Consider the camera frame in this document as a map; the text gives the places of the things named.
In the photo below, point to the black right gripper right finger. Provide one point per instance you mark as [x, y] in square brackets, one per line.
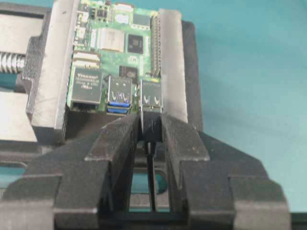
[220, 187]

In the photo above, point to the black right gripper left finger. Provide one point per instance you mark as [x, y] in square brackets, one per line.
[73, 185]

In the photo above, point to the green single-board computer PCB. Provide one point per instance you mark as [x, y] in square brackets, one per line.
[115, 50]

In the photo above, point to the black vise fixture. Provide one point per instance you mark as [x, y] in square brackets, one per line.
[49, 77]

